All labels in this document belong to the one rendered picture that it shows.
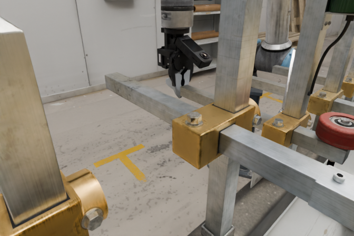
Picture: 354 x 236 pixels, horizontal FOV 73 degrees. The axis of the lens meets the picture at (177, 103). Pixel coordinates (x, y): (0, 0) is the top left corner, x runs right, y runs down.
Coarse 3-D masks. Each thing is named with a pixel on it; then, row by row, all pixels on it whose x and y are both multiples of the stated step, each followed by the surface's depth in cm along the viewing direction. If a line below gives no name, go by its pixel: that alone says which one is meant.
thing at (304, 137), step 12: (192, 96) 68; (204, 96) 65; (264, 120) 53; (300, 132) 48; (312, 132) 48; (300, 144) 48; (312, 144) 46; (324, 144) 44; (324, 156) 45; (336, 156) 44
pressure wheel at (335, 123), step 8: (328, 112) 46; (336, 112) 46; (320, 120) 43; (328, 120) 43; (336, 120) 44; (344, 120) 42; (352, 120) 43; (320, 128) 43; (328, 128) 41; (336, 128) 40; (344, 128) 40; (352, 128) 41; (320, 136) 43; (328, 136) 41; (336, 136) 40; (344, 136) 40; (352, 136) 39; (336, 144) 41; (344, 144) 40; (352, 144) 40; (328, 160) 46
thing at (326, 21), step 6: (330, 12) 41; (336, 12) 40; (324, 18) 42; (330, 18) 44; (348, 18) 41; (324, 24) 43; (348, 24) 41; (336, 42) 43; (324, 54) 45; (318, 66) 47; (318, 72) 47; (312, 84) 49; (312, 90) 49
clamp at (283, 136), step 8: (280, 112) 54; (272, 120) 50; (288, 120) 50; (296, 120) 50; (304, 120) 52; (264, 128) 49; (272, 128) 48; (280, 128) 47; (288, 128) 47; (296, 128) 49; (264, 136) 50; (272, 136) 48; (280, 136) 47; (288, 136) 48; (280, 144) 48; (288, 144) 49
